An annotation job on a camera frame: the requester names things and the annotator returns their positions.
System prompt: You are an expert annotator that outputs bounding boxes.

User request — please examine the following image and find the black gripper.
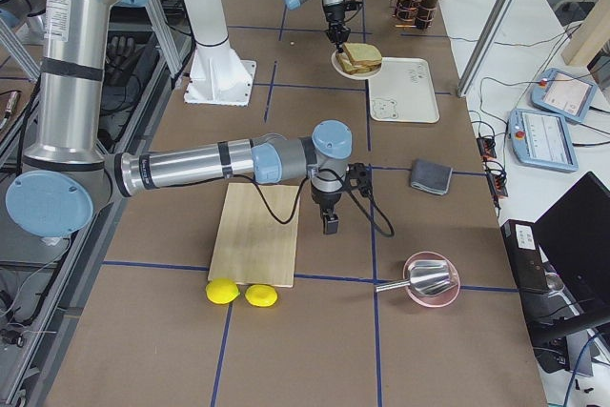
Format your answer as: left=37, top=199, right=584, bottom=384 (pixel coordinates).
left=311, top=173, right=343, bottom=235
left=323, top=2, right=351, bottom=53

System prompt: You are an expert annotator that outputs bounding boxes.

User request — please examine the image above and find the bread slice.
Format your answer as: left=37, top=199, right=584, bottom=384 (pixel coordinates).
left=343, top=43, right=382, bottom=66
left=337, top=53, right=381, bottom=73

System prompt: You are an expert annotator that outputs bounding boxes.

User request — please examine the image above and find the white round plate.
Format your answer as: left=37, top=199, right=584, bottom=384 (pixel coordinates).
left=331, top=51, right=381, bottom=80

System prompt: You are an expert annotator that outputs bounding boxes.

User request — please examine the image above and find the white bear serving tray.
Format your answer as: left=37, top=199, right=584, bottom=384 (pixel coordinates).
left=368, top=57, right=439, bottom=124

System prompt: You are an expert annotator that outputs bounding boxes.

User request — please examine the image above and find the wooden cutting board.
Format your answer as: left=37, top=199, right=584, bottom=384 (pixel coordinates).
left=208, top=183, right=299, bottom=288

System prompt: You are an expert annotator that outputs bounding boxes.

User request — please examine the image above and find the yellow lemon half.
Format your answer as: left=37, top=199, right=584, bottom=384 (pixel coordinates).
left=245, top=284, right=278, bottom=308

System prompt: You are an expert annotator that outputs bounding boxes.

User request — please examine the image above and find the grey folded cloth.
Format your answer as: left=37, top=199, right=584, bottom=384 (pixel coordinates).
left=410, top=158, right=453, bottom=195

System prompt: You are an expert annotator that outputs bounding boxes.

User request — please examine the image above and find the metal scoop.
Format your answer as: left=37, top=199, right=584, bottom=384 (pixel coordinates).
left=375, top=259, right=457, bottom=297

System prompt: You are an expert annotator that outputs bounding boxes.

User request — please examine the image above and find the yellow lemon whole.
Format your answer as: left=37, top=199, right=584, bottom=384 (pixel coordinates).
left=205, top=278, right=240, bottom=305

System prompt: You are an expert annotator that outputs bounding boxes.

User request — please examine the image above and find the pink bowl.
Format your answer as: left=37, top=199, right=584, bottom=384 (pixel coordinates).
left=402, top=251, right=461, bottom=308

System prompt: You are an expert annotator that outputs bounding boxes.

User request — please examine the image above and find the black box with label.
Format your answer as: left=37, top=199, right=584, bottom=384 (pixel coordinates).
left=501, top=219, right=549, bottom=295

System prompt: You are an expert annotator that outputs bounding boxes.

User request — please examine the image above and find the teach pendant near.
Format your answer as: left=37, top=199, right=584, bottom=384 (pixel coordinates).
left=508, top=109, right=579, bottom=173

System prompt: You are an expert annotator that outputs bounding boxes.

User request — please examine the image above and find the teach pendant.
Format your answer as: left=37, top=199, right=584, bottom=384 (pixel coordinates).
left=530, top=68, right=598, bottom=123
left=508, top=109, right=579, bottom=173

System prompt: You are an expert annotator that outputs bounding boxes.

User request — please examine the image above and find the teach pendant far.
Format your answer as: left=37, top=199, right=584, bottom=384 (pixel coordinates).
left=530, top=68, right=598, bottom=123

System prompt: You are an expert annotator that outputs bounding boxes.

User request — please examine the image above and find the black laptop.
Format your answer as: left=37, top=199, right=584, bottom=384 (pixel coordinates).
left=530, top=172, right=609, bottom=346

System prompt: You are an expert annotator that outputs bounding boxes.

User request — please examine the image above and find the camera cable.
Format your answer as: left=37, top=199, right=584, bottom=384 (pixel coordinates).
left=247, top=173, right=396, bottom=239

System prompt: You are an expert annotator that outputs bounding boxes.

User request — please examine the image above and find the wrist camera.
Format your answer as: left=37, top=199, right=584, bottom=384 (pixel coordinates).
left=345, top=163, right=374, bottom=198
left=343, top=0, right=362, bottom=11

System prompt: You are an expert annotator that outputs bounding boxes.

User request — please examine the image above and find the copper wire bottle rack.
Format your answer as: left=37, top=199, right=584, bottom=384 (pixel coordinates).
left=391, top=0, right=437, bottom=31

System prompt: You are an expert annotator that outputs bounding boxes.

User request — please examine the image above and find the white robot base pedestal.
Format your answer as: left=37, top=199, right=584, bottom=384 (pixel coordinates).
left=184, top=0, right=256, bottom=106

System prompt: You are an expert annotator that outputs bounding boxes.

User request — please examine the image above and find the aluminium frame post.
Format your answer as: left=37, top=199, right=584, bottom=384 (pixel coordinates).
left=457, top=0, right=516, bottom=97

